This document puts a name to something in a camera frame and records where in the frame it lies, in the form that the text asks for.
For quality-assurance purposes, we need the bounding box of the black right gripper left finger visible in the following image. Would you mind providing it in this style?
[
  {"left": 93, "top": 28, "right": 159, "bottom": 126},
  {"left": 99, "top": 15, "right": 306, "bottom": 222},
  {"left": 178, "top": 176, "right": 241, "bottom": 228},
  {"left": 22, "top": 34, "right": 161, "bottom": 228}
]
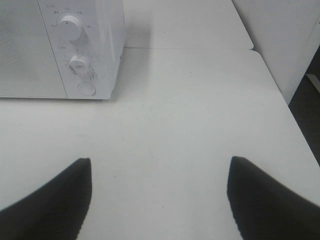
[{"left": 0, "top": 158, "right": 92, "bottom": 240}]

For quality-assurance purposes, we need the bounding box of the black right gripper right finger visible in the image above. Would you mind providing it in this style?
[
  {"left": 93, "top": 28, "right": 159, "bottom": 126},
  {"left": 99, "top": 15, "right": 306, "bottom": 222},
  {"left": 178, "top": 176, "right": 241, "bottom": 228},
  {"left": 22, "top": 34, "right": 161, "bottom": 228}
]
[{"left": 226, "top": 156, "right": 320, "bottom": 240}]

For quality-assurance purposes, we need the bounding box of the round door release button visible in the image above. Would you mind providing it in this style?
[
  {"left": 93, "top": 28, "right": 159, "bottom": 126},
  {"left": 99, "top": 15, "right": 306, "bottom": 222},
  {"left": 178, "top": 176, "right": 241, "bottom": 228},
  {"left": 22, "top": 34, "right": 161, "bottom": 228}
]
[{"left": 77, "top": 82, "right": 96, "bottom": 96}]

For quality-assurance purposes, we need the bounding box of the white microwave door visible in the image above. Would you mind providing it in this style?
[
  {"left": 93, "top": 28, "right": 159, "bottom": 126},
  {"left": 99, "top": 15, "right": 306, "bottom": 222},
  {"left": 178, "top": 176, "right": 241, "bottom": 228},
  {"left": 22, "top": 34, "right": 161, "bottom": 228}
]
[{"left": 0, "top": 0, "right": 67, "bottom": 99}]

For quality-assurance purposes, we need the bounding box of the white timer knob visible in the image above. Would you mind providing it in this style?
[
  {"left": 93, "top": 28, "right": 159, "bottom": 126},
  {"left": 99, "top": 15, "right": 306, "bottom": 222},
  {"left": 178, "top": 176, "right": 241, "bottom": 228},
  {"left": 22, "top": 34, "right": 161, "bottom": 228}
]
[{"left": 68, "top": 54, "right": 91, "bottom": 76}]

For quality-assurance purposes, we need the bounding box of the white microwave oven body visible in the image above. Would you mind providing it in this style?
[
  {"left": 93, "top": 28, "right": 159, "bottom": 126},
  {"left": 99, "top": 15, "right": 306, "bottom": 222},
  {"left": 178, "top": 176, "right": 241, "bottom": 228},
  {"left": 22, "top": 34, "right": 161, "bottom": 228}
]
[{"left": 38, "top": 0, "right": 125, "bottom": 100}]

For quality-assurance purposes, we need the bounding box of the white cabinet right side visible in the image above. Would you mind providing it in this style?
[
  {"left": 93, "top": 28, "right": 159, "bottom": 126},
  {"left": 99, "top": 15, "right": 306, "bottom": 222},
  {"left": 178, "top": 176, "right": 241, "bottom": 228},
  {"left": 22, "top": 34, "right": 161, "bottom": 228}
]
[{"left": 233, "top": 0, "right": 320, "bottom": 103}]

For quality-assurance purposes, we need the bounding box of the white power knob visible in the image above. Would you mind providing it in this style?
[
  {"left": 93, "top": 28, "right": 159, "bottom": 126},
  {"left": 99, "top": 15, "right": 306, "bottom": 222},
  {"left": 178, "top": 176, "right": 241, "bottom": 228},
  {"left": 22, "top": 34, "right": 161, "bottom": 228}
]
[{"left": 58, "top": 14, "right": 83, "bottom": 41}]

